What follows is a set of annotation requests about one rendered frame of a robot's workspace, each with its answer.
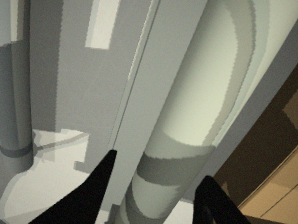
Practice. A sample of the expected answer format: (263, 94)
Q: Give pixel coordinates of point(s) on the white long tube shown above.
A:
(16, 143)

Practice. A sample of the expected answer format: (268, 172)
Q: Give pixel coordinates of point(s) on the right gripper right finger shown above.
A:
(211, 198)

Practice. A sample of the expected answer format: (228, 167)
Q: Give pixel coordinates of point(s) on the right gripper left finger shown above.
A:
(80, 205)

